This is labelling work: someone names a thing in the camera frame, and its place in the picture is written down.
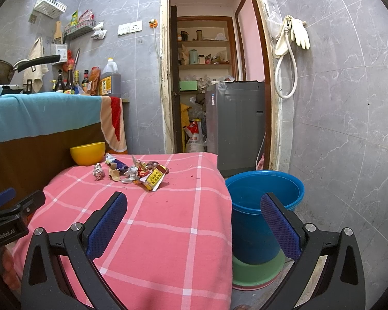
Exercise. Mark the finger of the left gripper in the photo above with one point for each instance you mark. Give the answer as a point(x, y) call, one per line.
point(7, 195)
point(25, 207)

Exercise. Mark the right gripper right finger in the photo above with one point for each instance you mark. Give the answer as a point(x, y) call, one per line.
point(341, 283)

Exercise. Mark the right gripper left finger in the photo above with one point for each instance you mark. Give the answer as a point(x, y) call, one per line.
point(45, 283)

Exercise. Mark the yellow red packet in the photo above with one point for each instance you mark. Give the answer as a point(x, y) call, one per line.
point(154, 176)

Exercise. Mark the purple candy wrapper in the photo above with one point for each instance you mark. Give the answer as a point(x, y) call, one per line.
point(98, 172)

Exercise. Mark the green white wrapper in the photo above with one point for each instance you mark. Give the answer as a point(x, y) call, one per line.
point(131, 175)

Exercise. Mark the blue snack wrapper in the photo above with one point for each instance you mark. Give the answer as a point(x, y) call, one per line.
point(116, 164)

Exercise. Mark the small brown wrapper scrap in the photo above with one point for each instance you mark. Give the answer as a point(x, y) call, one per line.
point(114, 173)

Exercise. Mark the blue striped towel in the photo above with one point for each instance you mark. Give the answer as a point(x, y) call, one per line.
point(47, 113)

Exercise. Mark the yellow plastic bowl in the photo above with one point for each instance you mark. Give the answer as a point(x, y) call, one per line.
point(88, 154)

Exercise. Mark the pink checked tablecloth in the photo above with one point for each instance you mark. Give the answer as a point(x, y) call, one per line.
point(173, 248)

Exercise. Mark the green plastic basin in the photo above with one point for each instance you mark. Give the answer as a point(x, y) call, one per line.
point(253, 277)

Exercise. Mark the blue plastic bucket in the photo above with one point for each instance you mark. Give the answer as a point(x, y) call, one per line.
point(253, 241)

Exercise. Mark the beige hanging cloth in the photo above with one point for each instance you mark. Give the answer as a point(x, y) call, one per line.
point(36, 73)

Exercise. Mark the dark soy sauce bottle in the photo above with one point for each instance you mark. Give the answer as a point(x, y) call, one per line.
point(69, 87)

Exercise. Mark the red white rice sack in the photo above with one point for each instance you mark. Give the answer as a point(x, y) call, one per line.
point(195, 139)

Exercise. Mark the orange seasoning bag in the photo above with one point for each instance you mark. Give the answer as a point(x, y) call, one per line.
point(93, 85)

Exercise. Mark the large dark oil jug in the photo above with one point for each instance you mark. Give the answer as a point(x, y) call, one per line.
point(110, 80)

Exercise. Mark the green storage box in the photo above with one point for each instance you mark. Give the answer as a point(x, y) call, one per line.
point(188, 86)

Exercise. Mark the grey washing machine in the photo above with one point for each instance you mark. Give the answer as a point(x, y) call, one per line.
point(236, 124)

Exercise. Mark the white rubber gloves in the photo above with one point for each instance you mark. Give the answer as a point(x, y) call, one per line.
point(293, 29)

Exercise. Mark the wall spice rack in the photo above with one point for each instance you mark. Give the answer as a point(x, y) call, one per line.
point(79, 25)

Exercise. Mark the white wall basket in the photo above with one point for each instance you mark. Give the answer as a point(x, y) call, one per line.
point(51, 8)

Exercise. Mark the white wall power strip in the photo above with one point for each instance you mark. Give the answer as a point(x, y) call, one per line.
point(130, 28)

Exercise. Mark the orange wall hook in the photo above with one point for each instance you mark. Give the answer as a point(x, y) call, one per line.
point(153, 23)

